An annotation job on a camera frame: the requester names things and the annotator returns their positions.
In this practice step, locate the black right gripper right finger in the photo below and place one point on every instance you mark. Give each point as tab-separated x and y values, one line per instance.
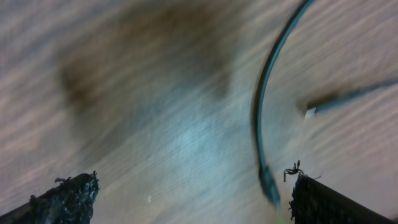
315	203

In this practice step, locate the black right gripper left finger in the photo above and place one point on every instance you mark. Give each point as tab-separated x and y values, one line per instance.
69	203

